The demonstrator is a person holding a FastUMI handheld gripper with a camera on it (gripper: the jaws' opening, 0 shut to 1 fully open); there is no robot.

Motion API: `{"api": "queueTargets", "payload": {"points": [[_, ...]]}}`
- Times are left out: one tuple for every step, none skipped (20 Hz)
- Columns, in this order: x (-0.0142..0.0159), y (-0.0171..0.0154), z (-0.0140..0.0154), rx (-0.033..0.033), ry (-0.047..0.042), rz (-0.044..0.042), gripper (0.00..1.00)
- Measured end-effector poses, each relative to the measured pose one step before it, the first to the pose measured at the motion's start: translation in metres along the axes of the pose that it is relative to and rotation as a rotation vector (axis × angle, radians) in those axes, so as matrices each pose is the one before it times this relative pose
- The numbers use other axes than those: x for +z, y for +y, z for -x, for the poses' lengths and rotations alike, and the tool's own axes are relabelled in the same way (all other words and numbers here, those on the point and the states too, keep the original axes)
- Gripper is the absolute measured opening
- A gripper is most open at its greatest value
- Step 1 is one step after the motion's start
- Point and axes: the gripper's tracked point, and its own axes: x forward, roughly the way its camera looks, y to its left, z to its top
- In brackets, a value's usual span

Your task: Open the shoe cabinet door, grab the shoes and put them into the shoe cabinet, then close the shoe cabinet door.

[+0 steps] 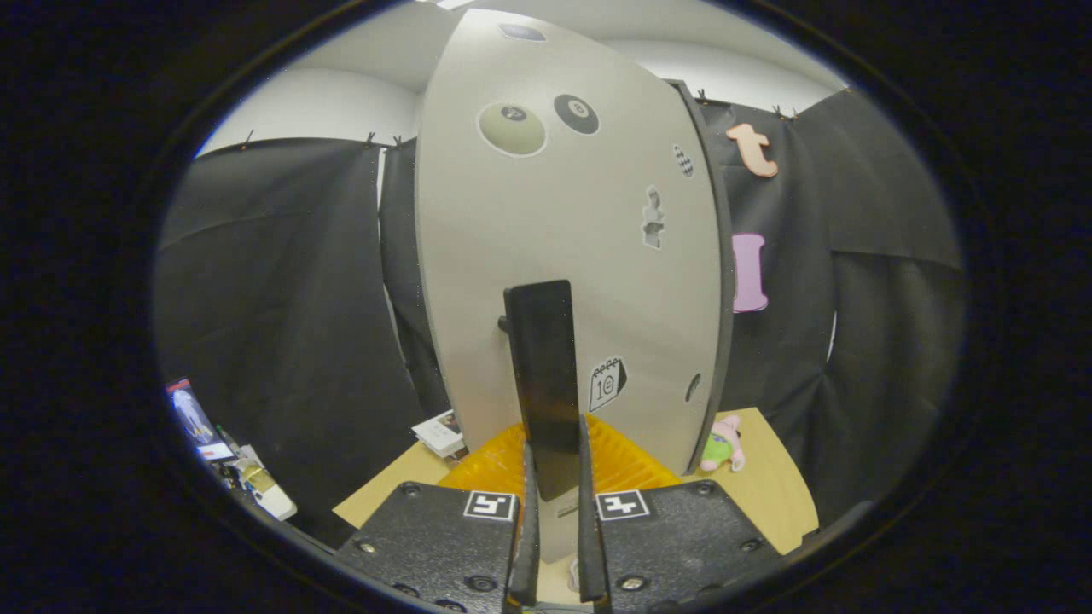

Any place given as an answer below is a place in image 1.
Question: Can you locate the pink green plush toy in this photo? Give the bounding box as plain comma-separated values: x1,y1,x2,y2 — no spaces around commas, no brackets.
700,415,746,472

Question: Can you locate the grey shoe cabinet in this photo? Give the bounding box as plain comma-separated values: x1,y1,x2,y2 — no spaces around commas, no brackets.
668,79,737,476

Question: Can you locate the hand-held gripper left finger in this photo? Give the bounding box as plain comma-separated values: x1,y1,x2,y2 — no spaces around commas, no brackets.
335,422,540,614

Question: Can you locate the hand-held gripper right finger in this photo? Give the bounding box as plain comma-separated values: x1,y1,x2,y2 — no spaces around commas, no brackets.
578,415,781,614

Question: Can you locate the small white box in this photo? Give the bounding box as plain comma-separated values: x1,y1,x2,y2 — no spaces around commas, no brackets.
412,409,467,460

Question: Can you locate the blue printed packet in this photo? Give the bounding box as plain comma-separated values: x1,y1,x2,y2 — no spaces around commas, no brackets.
166,378,236,462

